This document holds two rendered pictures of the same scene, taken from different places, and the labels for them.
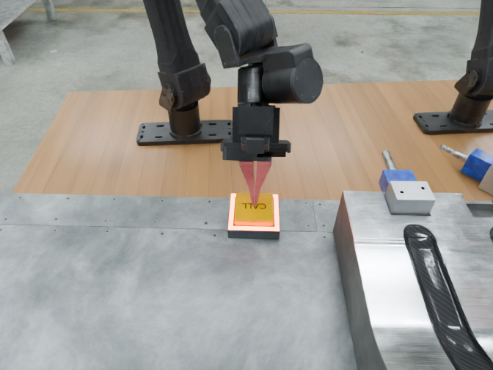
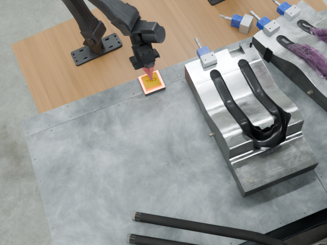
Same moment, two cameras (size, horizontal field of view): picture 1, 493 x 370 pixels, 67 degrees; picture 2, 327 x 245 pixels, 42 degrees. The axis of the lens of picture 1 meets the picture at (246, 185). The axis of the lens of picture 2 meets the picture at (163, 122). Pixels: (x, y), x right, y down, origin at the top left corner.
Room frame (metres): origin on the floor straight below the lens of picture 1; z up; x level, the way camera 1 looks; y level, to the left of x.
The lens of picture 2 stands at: (-0.41, 0.18, 2.19)
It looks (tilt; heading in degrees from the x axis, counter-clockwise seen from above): 64 degrees down; 345
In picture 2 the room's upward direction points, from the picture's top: 9 degrees counter-clockwise
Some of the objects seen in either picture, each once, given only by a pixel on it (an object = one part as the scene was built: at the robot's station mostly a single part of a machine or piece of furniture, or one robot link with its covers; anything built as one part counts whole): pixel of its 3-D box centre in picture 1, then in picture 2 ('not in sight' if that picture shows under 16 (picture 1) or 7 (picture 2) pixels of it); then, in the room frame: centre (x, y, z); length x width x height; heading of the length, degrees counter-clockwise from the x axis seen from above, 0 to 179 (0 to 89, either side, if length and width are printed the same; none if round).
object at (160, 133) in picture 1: (184, 118); (94, 43); (0.64, 0.13, 0.84); 0.20 x 0.07 x 0.08; 94
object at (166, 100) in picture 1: (185, 90); (93, 33); (0.64, 0.12, 0.90); 0.09 x 0.06 x 0.06; 134
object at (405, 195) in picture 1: (396, 180); (203, 51); (0.40, -0.22, 0.89); 0.13 x 0.05 x 0.05; 179
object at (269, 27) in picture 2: not in sight; (262, 22); (0.44, -0.49, 0.86); 0.13 x 0.05 x 0.05; 13
